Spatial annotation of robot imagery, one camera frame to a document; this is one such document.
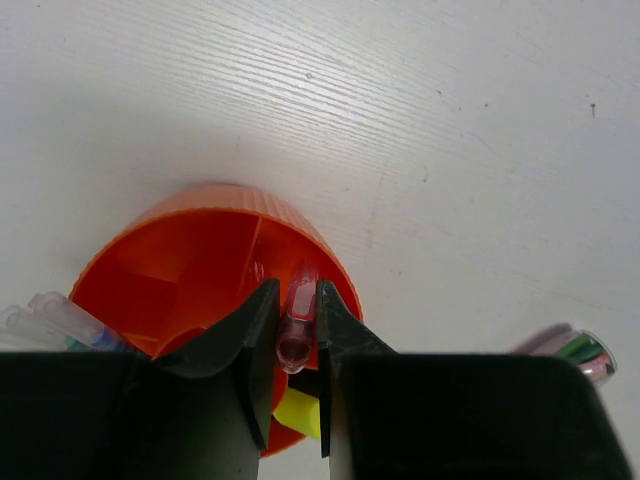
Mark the blue gel pen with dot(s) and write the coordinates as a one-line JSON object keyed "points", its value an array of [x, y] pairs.
{"points": [[80, 325]]}

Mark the yellow cap black highlighter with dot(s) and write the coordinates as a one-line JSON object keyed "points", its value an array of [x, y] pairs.
{"points": [[299, 407]]}

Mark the orange round pen holder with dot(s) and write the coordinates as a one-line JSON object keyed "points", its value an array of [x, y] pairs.
{"points": [[194, 258]]}

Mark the pink correction tape case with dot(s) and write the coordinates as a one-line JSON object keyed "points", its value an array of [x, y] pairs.
{"points": [[297, 331]]}

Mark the pink cylindrical pencil case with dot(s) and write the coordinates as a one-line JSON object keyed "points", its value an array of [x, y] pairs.
{"points": [[575, 345]]}

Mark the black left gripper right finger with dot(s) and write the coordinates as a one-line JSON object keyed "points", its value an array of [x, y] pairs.
{"points": [[391, 415]]}

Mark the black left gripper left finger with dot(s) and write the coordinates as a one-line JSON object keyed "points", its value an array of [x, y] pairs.
{"points": [[202, 411]]}

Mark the green gel pen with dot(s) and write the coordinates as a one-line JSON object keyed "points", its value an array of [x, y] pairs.
{"points": [[23, 329]]}

